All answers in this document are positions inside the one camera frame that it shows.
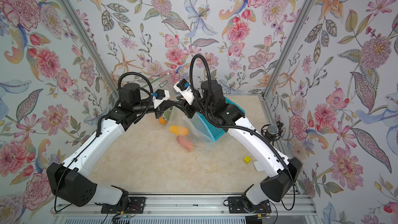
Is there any clear green-print zip bag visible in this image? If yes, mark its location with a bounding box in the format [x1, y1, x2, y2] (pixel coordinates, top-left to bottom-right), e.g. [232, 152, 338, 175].
[151, 72, 179, 122]

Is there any clear blue-zipper zip bag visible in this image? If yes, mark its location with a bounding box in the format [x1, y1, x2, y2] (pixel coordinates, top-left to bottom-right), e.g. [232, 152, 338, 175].
[167, 106, 216, 151]

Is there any red mango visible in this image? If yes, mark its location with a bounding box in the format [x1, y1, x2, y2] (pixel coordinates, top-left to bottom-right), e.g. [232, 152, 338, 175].
[177, 135, 194, 152]

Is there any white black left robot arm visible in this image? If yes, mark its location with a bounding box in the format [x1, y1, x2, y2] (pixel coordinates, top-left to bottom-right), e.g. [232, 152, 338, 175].
[47, 83, 171, 212]

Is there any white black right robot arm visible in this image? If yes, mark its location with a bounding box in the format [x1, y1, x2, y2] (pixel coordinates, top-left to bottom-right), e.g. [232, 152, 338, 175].
[174, 79, 302, 208]

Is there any teal plastic basket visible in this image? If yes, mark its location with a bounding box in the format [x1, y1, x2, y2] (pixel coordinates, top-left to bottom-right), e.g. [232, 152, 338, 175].
[194, 96, 246, 143]

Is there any small yellow block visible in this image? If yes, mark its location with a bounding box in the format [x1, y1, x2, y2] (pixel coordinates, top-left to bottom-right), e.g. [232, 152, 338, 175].
[244, 156, 251, 164]

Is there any black microphone on tripod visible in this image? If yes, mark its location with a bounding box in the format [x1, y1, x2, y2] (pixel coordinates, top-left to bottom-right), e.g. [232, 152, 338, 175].
[261, 121, 284, 142]

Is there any white flat pad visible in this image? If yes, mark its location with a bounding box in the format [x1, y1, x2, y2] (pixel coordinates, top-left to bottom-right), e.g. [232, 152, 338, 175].
[253, 161, 264, 172]

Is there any black corrugated cable right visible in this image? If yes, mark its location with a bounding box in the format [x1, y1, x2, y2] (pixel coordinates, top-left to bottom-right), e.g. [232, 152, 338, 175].
[189, 54, 290, 169]

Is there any black corrugated cable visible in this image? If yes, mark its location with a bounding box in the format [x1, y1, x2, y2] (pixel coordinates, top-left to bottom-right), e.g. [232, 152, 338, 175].
[117, 72, 154, 125]
[189, 54, 290, 169]

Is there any black corrugated cable left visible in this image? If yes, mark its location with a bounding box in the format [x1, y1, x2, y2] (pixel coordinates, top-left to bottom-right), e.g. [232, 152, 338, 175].
[117, 72, 154, 125]

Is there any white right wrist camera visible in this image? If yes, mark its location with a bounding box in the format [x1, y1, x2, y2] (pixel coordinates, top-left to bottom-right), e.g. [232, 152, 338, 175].
[173, 79, 194, 105]

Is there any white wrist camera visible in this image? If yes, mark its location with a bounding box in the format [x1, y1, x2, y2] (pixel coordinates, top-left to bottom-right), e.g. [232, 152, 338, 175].
[173, 79, 194, 105]
[152, 89, 170, 109]

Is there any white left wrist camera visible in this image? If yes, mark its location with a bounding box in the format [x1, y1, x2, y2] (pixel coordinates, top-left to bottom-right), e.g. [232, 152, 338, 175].
[152, 89, 170, 109]

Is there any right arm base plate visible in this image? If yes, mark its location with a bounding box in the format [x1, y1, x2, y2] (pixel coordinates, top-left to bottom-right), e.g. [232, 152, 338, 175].
[224, 197, 272, 214]

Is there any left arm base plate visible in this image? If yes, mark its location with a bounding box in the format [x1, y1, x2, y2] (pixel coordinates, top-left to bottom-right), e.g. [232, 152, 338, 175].
[101, 197, 146, 214]

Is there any aluminium front rail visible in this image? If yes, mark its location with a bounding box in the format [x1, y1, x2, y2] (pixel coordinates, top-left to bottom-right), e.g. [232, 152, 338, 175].
[50, 194, 321, 224]

